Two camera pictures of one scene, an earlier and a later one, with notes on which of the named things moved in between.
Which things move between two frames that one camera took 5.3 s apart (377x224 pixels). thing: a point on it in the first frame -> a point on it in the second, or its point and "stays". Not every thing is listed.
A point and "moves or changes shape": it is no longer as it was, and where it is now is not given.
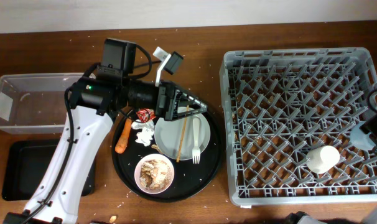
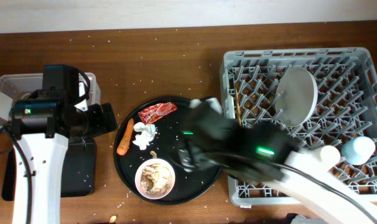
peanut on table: x=112 y=218 stays
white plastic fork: x=196 y=152 moves or changes shape
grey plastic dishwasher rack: x=288 y=114 stays
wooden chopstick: x=181 y=134 moves or changes shape
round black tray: x=166 y=160 stays
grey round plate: x=168 y=134 -> x=296 y=96
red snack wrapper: x=145 y=114 stays
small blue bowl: x=361 y=140 -> x=358 y=150
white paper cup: x=321 y=159 stays
